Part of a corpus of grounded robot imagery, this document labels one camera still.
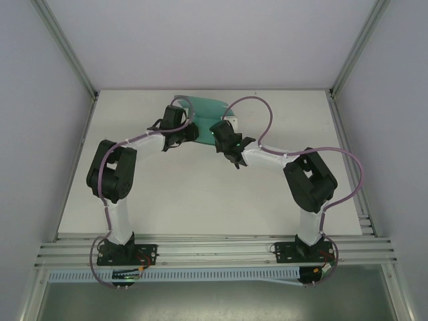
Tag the teal corrugated cardboard box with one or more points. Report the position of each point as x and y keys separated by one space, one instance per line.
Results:
x=205 y=107

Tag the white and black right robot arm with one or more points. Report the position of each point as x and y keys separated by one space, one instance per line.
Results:
x=311 y=184

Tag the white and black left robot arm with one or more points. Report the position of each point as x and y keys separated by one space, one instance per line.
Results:
x=113 y=177

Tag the aluminium cross rails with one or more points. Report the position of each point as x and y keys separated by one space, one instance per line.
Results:
x=217 y=249

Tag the black controller board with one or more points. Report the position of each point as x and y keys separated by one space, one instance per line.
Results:
x=125 y=277
x=312 y=275

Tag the aluminium side rail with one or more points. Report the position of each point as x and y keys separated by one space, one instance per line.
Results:
x=354 y=174
x=80 y=133

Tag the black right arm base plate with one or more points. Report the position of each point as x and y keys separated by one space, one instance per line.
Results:
x=284 y=250

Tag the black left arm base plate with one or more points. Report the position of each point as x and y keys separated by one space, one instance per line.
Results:
x=148 y=252

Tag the aluminium frame post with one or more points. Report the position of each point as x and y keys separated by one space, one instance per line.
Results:
x=65 y=47
x=359 y=47

